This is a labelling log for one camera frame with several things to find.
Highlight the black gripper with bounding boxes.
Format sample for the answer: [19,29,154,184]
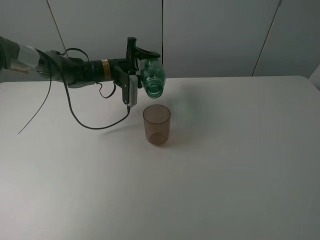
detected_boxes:
[114,37,161,103]

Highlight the green transparent plastic bottle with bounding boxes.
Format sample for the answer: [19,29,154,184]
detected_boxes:
[140,58,166,99]

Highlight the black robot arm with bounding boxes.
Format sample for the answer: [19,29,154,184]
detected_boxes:
[0,37,160,107]

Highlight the pink translucent plastic cup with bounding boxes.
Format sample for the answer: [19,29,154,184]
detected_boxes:
[142,104,171,146]

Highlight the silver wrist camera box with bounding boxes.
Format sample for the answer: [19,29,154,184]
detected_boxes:
[128,75,139,108]

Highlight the black round camera cable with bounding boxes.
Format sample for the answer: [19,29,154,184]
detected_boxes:
[17,57,132,135]

